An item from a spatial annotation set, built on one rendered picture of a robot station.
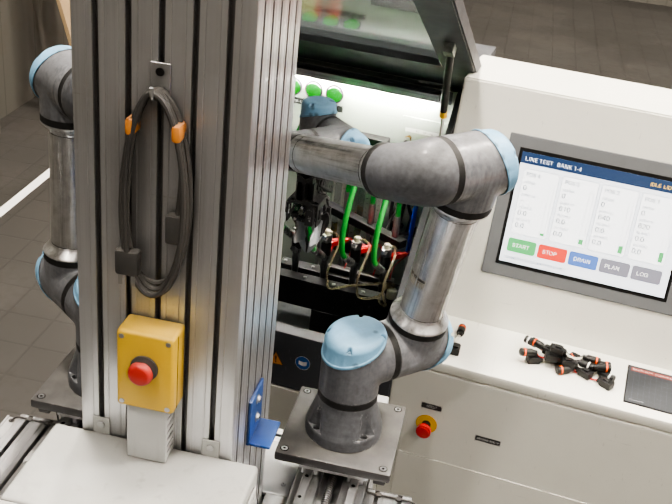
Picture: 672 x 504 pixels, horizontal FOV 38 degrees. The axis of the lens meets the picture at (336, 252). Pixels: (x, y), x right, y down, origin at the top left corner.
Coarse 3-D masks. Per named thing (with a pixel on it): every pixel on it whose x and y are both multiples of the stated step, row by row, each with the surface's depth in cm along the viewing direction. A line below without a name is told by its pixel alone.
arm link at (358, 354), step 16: (352, 320) 185; (368, 320) 185; (336, 336) 181; (352, 336) 181; (368, 336) 181; (384, 336) 182; (336, 352) 179; (352, 352) 178; (368, 352) 178; (384, 352) 182; (400, 352) 184; (320, 368) 186; (336, 368) 180; (352, 368) 179; (368, 368) 180; (384, 368) 182; (400, 368) 185; (320, 384) 186; (336, 384) 181; (352, 384) 181; (368, 384) 182; (336, 400) 183; (352, 400) 182; (368, 400) 184
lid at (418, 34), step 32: (320, 0) 212; (352, 0) 206; (384, 0) 201; (416, 0) 189; (448, 0) 184; (320, 32) 241; (352, 32) 233; (384, 32) 226; (416, 32) 219; (448, 32) 206; (352, 64) 260; (384, 64) 251; (416, 64) 242; (480, 64) 240
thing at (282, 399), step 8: (272, 384) 246; (272, 392) 246; (280, 392) 245; (288, 392) 245; (296, 392) 244; (272, 400) 247; (280, 400) 247; (288, 400) 246; (272, 408) 248; (280, 408) 248; (288, 408) 247; (272, 416) 250; (280, 416) 249; (288, 416) 248; (280, 424) 250
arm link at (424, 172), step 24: (312, 144) 179; (336, 144) 174; (360, 144) 171; (384, 144) 163; (408, 144) 159; (432, 144) 158; (288, 168) 188; (312, 168) 179; (336, 168) 171; (360, 168) 163; (384, 168) 159; (408, 168) 157; (432, 168) 156; (456, 168) 157; (384, 192) 161; (408, 192) 158; (432, 192) 158; (456, 192) 159
